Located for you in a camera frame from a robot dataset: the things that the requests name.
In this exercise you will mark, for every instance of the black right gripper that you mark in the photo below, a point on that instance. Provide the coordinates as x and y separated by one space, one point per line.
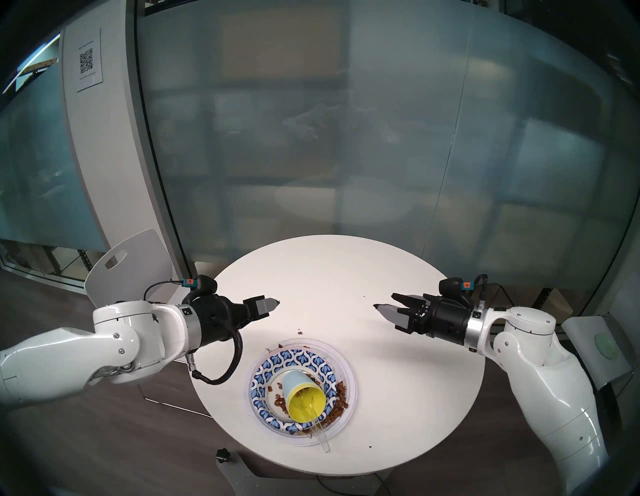
442 317

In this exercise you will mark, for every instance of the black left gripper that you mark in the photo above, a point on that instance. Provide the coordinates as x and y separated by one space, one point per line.
220 317

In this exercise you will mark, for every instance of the blue patterned paper bowl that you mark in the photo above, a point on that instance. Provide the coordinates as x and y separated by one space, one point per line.
265 375

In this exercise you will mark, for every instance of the light blue plastic cup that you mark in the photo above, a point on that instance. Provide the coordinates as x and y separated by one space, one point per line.
295 380

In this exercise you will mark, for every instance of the yellow plastic cup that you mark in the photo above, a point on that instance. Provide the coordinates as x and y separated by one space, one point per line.
307 402

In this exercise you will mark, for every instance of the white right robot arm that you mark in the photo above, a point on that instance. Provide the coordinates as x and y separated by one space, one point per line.
545 365

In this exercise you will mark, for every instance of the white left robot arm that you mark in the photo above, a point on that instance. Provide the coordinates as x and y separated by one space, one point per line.
75 350

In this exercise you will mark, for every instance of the brown food scraps heap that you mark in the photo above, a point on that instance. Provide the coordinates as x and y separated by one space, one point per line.
341 400

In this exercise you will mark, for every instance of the black knob on base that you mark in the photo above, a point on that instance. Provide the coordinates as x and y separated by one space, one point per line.
223 455

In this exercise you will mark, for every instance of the white table base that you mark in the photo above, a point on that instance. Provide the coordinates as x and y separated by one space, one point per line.
245 475

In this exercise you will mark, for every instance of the white chair with green pad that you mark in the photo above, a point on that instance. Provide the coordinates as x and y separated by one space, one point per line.
582 335

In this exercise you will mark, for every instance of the green round seat pad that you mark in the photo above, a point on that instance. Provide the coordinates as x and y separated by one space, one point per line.
606 346

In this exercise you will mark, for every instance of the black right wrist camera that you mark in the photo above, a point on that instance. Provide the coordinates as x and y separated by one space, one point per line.
455 287

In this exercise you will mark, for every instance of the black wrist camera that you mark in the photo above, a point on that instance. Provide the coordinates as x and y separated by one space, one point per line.
455 287
200 286

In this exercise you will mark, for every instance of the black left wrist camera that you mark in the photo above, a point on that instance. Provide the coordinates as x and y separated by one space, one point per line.
200 286

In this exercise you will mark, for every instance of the perforated metal shelf bracket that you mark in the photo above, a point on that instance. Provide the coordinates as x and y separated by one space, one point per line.
542 297

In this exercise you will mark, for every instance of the QR code wall sign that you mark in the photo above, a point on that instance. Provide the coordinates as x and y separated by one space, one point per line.
90 60

